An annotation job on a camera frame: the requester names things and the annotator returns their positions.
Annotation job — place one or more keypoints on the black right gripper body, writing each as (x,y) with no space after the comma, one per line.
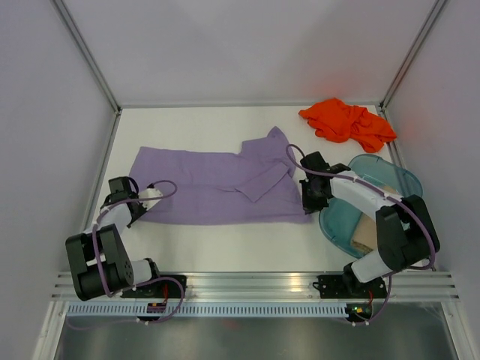
(312,200)

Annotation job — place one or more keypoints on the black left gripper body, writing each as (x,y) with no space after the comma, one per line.
(141,208)

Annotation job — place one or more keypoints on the purple t-shirt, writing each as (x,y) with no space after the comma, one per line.
(254,186)

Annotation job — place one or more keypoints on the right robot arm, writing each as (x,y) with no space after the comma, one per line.
(400,226)

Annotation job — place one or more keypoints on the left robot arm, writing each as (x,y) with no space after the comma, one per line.
(99,263)

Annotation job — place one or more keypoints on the teal plastic bin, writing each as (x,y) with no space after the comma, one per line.
(339,219)

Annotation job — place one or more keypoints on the orange t-shirt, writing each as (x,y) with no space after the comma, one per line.
(338,122)

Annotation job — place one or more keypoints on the rolled beige t-shirt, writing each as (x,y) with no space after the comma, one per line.
(364,237)

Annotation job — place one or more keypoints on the left aluminium frame post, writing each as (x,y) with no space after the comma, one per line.
(76,35)

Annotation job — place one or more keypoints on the aluminium frame post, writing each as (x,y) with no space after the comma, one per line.
(428,25)
(76,35)

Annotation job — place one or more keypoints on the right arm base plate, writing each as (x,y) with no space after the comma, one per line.
(336,286)

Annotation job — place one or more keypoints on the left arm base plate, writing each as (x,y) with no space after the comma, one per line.
(159,290)

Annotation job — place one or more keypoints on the slotted cable duct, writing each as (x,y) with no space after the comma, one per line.
(217,309)

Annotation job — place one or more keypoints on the aluminium mounting rail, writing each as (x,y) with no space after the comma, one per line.
(409,286)

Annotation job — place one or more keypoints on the right aluminium frame post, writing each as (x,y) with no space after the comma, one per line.
(428,25)

